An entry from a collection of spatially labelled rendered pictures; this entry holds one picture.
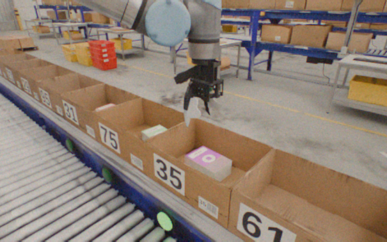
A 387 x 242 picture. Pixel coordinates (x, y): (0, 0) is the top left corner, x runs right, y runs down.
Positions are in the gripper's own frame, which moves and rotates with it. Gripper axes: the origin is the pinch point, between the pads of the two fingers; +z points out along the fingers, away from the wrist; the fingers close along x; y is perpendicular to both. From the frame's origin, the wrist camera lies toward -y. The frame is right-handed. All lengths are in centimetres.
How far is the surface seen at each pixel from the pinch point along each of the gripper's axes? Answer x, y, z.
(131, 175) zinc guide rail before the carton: -12.6, -24.5, 29.1
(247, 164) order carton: 20.6, 9.9, 25.5
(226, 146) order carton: 20.7, -1.3, 21.2
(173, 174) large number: -8.4, -3.7, 20.3
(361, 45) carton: 419, -16, 27
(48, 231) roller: -44, -36, 44
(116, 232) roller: -27, -17, 44
